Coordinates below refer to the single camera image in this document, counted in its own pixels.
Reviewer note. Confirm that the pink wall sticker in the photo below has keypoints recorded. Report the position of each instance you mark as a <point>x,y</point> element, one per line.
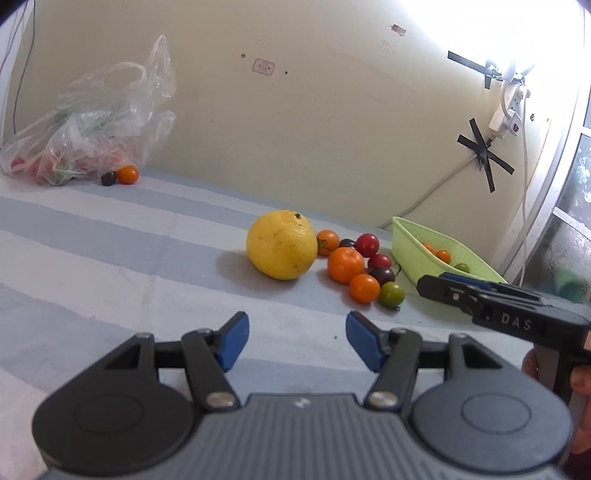
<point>263,67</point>

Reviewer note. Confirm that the orange cherry tomato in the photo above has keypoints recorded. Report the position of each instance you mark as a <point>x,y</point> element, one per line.
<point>364,288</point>
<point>328,240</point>
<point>127,174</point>
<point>443,256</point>

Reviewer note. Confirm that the orange mandarin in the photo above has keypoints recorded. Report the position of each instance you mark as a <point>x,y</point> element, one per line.
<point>345,265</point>

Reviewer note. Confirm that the clear plastic bag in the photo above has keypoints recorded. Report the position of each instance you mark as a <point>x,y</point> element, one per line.
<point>101,106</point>

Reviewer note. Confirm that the red cherry tomato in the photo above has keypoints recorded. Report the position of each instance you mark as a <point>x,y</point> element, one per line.
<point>367,244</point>
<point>379,261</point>

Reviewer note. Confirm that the white window frame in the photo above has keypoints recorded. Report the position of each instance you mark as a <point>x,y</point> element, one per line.
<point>554,152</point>

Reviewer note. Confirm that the small torn wall sticker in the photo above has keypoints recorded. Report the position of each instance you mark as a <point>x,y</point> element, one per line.
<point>399,30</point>

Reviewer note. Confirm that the green cup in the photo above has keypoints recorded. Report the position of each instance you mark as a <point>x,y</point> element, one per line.
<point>569,285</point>

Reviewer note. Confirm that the black tape cross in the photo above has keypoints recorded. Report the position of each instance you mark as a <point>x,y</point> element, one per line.
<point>466,61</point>
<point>482,152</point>

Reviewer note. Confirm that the pile of bagged cherry tomatoes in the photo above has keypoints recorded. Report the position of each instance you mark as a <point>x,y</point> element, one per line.
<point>55,168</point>

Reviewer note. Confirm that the striped bed sheet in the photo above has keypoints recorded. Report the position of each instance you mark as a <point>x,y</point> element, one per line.
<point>115,258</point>

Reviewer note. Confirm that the green cherry tomato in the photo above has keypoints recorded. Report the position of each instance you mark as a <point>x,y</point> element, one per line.
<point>461,267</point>
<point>392,294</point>

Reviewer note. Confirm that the white power strip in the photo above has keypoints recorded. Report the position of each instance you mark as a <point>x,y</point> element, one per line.
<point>508,110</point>

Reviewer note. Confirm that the dark purple cherry tomato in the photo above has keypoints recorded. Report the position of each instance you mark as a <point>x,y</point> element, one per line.
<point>109,178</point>
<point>382,275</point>
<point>347,242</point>

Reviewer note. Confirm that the light green plastic basket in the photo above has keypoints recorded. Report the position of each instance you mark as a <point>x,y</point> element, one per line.
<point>411,258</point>

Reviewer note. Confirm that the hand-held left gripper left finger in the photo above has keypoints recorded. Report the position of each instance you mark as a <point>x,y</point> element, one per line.
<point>234,339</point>

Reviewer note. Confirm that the frosted patterned window glass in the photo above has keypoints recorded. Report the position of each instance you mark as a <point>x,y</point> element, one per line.
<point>577,198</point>

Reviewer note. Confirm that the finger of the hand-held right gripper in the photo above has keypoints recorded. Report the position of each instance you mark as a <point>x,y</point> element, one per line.
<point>443,290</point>
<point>478,283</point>

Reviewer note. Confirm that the yellow grapefruit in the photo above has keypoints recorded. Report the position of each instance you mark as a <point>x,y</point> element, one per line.
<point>281,244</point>

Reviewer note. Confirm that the person's right hand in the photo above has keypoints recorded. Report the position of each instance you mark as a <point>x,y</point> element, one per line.
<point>582,429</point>

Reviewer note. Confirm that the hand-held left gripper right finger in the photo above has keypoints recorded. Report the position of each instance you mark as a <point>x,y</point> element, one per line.
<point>362,339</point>

